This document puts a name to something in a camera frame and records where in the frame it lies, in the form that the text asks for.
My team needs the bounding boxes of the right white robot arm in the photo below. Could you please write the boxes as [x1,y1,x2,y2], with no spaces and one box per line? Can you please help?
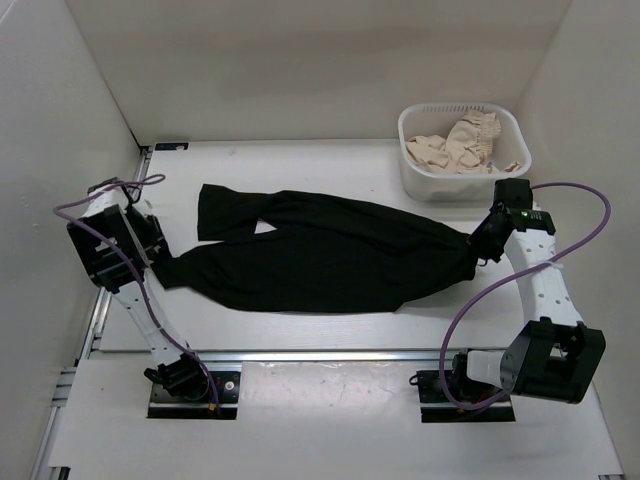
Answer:
[439,179,606,411]

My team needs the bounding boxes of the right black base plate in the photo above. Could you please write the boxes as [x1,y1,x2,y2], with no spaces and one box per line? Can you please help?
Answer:
[409,370,516,424]

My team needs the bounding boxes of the black trousers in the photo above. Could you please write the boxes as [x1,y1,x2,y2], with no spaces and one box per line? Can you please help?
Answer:
[153,184,478,314]

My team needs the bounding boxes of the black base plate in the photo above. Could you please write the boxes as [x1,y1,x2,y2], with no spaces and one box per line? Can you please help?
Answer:
[147,370,241,421]
[409,370,516,424]

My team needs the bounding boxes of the beige trousers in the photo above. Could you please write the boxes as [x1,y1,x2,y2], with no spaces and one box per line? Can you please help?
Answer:
[405,110,522,175]

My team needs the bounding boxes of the front aluminium rail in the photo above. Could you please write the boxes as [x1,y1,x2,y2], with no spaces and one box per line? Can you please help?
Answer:
[79,348,471,365]

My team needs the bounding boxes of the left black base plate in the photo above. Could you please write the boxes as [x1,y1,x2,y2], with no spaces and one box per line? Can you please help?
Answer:
[147,370,241,421]

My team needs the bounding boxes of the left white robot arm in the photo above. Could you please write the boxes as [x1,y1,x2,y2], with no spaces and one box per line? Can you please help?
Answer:
[53,174,218,405]

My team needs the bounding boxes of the white plastic basket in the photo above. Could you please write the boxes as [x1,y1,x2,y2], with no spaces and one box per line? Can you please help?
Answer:
[397,102,532,202]

